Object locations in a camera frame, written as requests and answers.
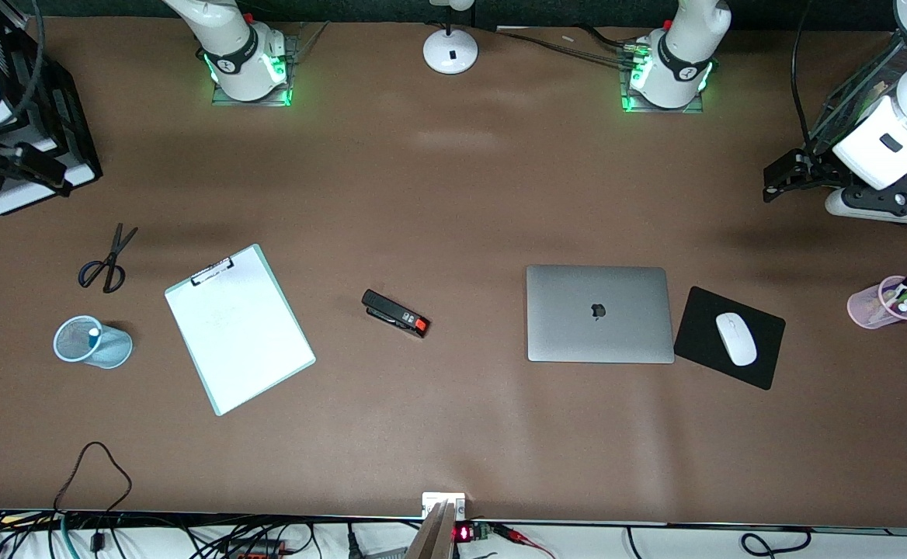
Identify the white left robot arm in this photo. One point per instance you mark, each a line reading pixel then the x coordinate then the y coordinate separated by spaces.
pixel 679 62

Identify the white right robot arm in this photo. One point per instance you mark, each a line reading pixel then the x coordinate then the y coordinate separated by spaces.
pixel 240 54

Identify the white computer mouse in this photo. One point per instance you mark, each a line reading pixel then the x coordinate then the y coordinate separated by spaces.
pixel 735 338

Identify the black document tray stack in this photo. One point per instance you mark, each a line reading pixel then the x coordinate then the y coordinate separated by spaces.
pixel 11 203

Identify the grey laptop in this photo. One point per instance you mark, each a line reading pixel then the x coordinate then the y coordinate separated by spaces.
pixel 578 326

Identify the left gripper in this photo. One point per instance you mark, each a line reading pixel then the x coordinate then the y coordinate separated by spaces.
pixel 813 168

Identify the white paper sheet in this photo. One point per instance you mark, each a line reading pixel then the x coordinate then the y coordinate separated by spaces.
pixel 236 341

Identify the pink translucent pen cup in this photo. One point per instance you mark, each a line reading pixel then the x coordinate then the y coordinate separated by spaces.
pixel 865 307

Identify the red LED display module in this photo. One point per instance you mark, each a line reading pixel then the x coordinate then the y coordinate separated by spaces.
pixel 465 533

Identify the black mouse pad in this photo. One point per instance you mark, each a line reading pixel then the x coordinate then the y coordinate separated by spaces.
pixel 702 334

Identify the teal clipboard with metal clip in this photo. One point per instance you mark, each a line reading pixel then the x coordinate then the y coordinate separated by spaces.
pixel 213 272

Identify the small wooden piece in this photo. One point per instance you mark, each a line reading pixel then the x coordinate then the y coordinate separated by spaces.
pixel 884 87

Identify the black stapler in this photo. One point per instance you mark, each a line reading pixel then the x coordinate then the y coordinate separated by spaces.
pixel 387 307

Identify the aluminium profile post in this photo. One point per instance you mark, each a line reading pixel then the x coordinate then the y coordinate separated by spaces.
pixel 432 536

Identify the black orange power strip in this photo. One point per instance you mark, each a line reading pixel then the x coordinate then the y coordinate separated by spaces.
pixel 259 551

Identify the white round stand base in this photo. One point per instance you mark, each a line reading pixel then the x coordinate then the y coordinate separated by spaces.
pixel 450 54

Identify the white post bracket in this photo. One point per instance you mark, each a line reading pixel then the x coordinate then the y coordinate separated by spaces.
pixel 432 498

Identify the blue marker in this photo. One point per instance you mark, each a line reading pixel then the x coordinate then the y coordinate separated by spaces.
pixel 95 340

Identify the light blue mesh cup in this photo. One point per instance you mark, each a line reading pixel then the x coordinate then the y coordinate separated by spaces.
pixel 116 349

